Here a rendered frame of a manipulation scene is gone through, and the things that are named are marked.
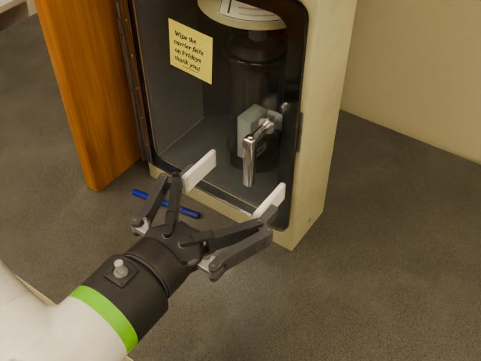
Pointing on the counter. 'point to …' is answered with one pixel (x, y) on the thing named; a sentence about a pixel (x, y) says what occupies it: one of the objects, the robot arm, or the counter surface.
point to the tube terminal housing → (321, 108)
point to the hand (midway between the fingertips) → (240, 180)
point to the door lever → (250, 144)
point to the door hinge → (130, 84)
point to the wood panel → (92, 84)
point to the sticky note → (190, 51)
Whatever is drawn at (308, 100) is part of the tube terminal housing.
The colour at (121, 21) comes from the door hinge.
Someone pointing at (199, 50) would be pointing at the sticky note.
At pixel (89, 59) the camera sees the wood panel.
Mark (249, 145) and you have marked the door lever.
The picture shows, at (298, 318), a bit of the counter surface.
